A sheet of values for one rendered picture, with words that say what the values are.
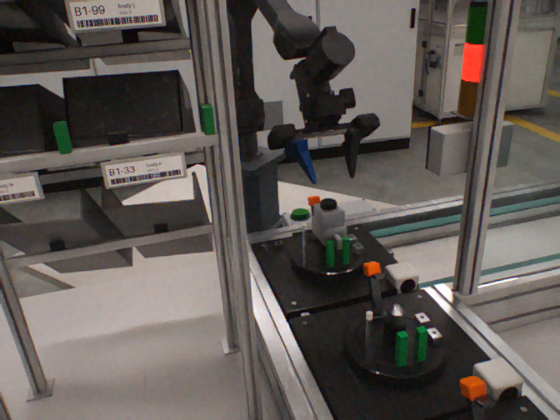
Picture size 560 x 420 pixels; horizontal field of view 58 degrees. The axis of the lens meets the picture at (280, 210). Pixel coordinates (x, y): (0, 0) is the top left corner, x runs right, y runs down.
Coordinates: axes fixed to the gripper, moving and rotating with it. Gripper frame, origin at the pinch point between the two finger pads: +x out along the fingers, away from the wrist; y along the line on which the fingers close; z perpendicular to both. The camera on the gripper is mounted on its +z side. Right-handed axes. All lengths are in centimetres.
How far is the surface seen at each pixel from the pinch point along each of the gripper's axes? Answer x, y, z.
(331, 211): 7.9, -0.2, -4.0
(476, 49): -7.7, 16.9, 20.6
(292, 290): 19.9, -9.1, -7.1
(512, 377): 35.7, 10.8, 18.7
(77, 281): 9, -49, -42
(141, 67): -148, -26, -263
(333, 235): 12.0, -0.3, -5.2
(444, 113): -107, 244, -333
